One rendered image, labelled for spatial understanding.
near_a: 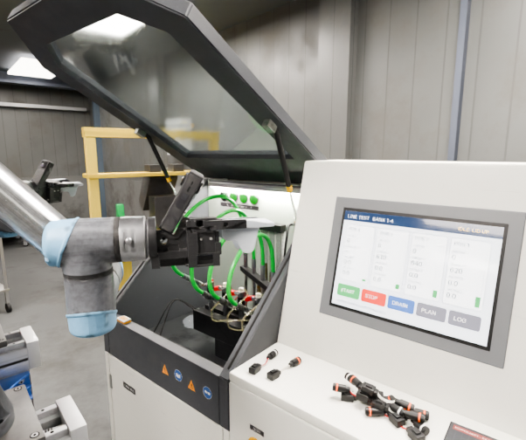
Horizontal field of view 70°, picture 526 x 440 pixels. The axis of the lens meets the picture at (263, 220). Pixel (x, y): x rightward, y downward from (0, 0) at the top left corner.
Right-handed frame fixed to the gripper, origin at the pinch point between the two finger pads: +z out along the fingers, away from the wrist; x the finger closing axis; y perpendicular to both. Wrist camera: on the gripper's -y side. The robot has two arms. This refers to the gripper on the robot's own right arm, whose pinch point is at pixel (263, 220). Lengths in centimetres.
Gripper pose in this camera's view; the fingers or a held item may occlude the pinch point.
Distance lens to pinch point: 68.6
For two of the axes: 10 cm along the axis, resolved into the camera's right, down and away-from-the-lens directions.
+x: 2.6, 0.4, -9.6
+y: 0.3, 10.0, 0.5
